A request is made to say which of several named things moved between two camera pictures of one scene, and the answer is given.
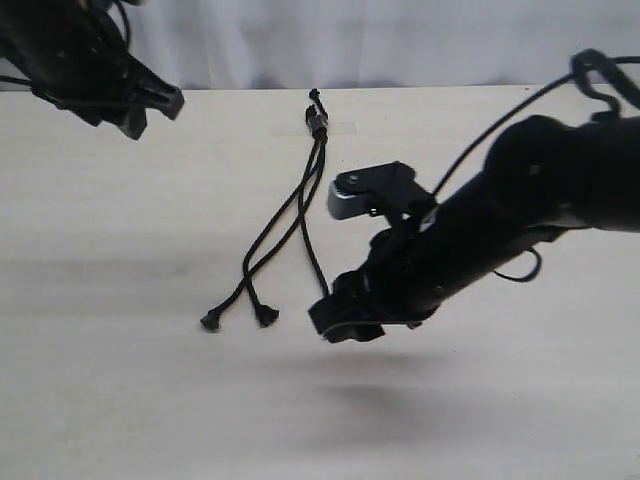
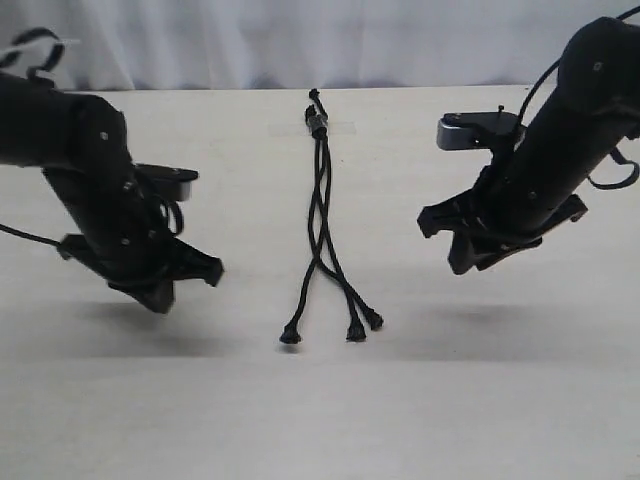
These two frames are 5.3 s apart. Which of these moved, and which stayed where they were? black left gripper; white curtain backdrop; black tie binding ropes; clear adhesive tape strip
Moved: black left gripper
Stayed: black tie binding ropes; white curtain backdrop; clear adhesive tape strip
